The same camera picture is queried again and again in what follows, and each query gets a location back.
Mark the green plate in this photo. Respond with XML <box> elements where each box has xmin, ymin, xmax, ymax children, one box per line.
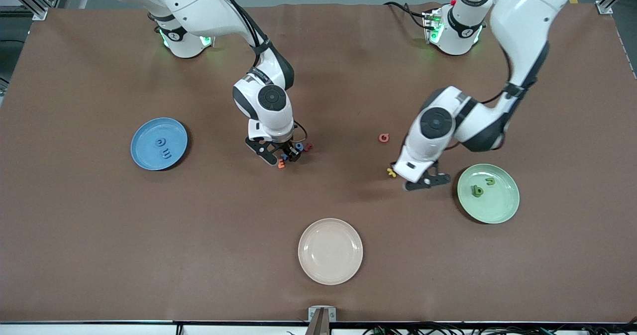
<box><xmin>457</xmin><ymin>163</ymin><xmax>520</xmax><ymax>224</ymax></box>

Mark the beige plate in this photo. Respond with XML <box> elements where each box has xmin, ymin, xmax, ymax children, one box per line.
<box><xmin>298</xmin><ymin>218</ymin><xmax>364</xmax><ymax>286</ymax></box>

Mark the blue plate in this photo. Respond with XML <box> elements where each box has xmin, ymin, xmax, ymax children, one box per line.
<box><xmin>130</xmin><ymin>117</ymin><xmax>189</xmax><ymax>171</ymax></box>

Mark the grey metal bracket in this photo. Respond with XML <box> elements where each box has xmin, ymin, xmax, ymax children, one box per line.
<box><xmin>308</xmin><ymin>306</ymin><xmax>337</xmax><ymax>323</ymax></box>

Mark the black base cable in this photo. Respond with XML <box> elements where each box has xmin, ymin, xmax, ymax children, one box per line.
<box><xmin>383</xmin><ymin>0</ymin><xmax>433</xmax><ymax>29</ymax></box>

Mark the grey metal post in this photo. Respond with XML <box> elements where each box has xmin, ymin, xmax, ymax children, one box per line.
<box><xmin>305</xmin><ymin>309</ymin><xmax>330</xmax><ymax>335</ymax></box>

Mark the white table edge rail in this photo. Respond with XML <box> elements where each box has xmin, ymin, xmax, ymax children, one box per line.
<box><xmin>0</xmin><ymin>321</ymin><xmax>637</xmax><ymax>335</ymax></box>

